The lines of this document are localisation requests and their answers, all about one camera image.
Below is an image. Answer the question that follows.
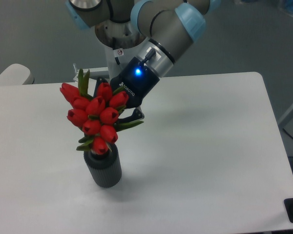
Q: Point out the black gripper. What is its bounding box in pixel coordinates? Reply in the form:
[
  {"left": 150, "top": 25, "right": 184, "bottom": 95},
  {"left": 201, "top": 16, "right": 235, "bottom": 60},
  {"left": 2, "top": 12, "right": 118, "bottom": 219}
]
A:
[{"left": 93, "top": 57, "right": 160, "bottom": 123}]

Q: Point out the red tulip bouquet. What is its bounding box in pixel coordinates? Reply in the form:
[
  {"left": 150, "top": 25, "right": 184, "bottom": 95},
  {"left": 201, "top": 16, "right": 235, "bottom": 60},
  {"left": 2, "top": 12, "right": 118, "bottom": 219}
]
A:
[{"left": 60, "top": 69, "right": 143, "bottom": 156}]

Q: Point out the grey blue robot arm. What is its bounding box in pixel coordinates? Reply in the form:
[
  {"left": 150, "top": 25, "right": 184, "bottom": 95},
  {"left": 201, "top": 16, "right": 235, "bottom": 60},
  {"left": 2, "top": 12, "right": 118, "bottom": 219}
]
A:
[{"left": 65, "top": 0, "right": 220, "bottom": 123}]

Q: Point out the dark grey ribbed vase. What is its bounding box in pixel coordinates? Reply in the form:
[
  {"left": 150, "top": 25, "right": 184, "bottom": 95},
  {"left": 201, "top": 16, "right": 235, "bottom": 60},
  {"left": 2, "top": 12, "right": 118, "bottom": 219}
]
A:
[{"left": 84, "top": 144, "right": 122, "bottom": 188}]

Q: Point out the beige chair backrest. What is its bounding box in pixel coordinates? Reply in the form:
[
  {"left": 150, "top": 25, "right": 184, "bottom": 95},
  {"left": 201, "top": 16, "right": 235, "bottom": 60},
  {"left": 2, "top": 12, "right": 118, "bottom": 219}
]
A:
[{"left": 0, "top": 63, "right": 35, "bottom": 87}]

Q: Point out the white metal base frame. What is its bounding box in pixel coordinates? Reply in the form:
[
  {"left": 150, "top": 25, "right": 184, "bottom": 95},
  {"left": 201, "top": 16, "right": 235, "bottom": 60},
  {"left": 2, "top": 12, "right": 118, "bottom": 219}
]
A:
[{"left": 73, "top": 63, "right": 110, "bottom": 82}]

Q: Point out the black cable on pedestal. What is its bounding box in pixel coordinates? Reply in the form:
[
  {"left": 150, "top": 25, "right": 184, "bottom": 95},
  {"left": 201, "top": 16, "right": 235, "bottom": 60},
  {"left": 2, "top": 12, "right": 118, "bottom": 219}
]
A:
[{"left": 114, "top": 57, "right": 124, "bottom": 71}]

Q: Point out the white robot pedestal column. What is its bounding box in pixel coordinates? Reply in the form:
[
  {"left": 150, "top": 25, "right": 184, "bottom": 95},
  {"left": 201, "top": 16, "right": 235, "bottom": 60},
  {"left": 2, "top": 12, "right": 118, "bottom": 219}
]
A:
[{"left": 94, "top": 20, "right": 147, "bottom": 78}]

